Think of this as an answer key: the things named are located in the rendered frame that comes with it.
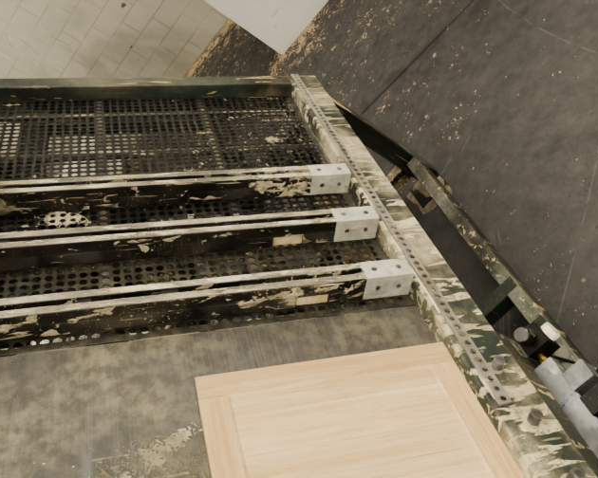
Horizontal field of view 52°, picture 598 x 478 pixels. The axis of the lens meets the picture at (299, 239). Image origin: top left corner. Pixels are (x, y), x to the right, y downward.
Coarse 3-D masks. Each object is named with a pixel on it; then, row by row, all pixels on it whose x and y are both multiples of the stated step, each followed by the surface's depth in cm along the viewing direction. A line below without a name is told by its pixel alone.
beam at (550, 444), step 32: (320, 96) 233; (320, 128) 212; (352, 192) 186; (384, 192) 182; (416, 224) 171; (416, 288) 150; (448, 288) 150; (480, 320) 142; (480, 352) 134; (480, 384) 126; (512, 384) 127; (512, 416) 120; (544, 416) 121; (512, 448) 117; (544, 448) 115; (576, 448) 116
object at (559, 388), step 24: (504, 336) 142; (528, 336) 135; (552, 336) 137; (528, 360) 139; (552, 360) 134; (552, 384) 132; (576, 384) 125; (552, 408) 125; (576, 408) 126; (576, 432) 123
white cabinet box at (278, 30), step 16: (208, 0) 429; (224, 0) 431; (240, 0) 433; (256, 0) 435; (272, 0) 437; (288, 0) 439; (304, 0) 441; (320, 0) 443; (240, 16) 441; (256, 16) 443; (272, 16) 445; (288, 16) 447; (304, 16) 449; (256, 32) 452; (272, 32) 454; (288, 32) 456; (272, 48) 463
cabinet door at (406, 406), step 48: (240, 384) 124; (288, 384) 125; (336, 384) 127; (384, 384) 128; (432, 384) 129; (240, 432) 115; (288, 432) 116; (336, 432) 117; (384, 432) 118; (432, 432) 120; (480, 432) 120
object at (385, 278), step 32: (128, 288) 135; (160, 288) 136; (192, 288) 138; (224, 288) 138; (256, 288) 139; (288, 288) 141; (320, 288) 144; (352, 288) 147; (384, 288) 150; (0, 320) 125; (32, 320) 127; (64, 320) 129; (96, 320) 131; (128, 320) 134; (160, 320) 136
